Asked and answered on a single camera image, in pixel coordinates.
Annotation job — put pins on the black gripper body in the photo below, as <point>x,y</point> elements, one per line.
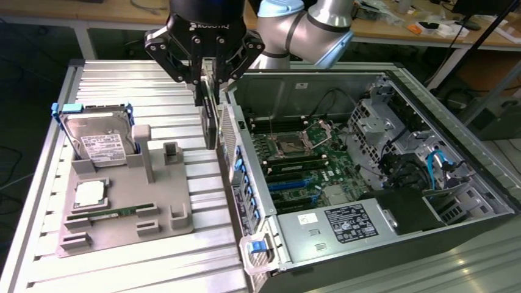
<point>207,15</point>

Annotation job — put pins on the black Nvidia graphics card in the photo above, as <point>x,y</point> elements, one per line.
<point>211,122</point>

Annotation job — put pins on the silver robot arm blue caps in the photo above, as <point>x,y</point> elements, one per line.
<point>322,18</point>

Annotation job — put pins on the black RAM slot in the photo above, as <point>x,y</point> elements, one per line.
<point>276,121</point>
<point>279,128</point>

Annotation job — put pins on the thin metal locking lever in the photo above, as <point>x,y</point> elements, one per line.
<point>271,128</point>

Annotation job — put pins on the metal socket cover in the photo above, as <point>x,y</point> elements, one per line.
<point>319,134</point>

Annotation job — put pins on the CPU socket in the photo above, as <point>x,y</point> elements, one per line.
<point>291,146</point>

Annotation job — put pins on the hard disk in blue carrier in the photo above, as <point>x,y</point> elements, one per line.
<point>98,137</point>

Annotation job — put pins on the black RAM stick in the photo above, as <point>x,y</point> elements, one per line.
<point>295,168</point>

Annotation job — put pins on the metal disk bay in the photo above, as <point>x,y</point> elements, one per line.
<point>379,128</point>

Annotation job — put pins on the small orange white item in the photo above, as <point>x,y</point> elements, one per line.
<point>415,29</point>

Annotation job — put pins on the green motherboard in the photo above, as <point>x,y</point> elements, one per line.
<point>342,164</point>

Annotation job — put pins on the blue expansion slot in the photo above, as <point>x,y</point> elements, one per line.
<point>290,184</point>

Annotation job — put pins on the grey plastic parts rack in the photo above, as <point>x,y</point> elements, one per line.
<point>122,189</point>

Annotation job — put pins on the white tray with black part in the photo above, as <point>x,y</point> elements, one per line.
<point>446,30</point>

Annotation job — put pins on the silver CPU chip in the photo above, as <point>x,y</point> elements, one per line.
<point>91,193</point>

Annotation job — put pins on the black expansion slot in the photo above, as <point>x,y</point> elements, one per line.
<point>294,206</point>

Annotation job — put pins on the silver chipset heat sink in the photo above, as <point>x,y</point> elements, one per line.
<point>338,195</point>

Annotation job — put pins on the green RAM stick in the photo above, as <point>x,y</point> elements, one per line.
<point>110,212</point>

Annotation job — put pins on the black slanted pole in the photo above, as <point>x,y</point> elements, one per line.
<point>487,30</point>

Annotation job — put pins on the black monitor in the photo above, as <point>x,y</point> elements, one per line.
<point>488,6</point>

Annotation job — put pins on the blue case latch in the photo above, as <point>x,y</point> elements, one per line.
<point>256,246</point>

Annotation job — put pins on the grey power supply with label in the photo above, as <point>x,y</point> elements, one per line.
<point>310,241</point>

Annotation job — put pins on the black plastic cover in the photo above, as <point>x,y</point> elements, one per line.
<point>407,210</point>

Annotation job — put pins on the black open PC case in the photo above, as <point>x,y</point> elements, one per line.
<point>387,268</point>

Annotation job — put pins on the wooden desk grey frame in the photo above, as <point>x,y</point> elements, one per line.
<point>82,15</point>
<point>391,30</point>

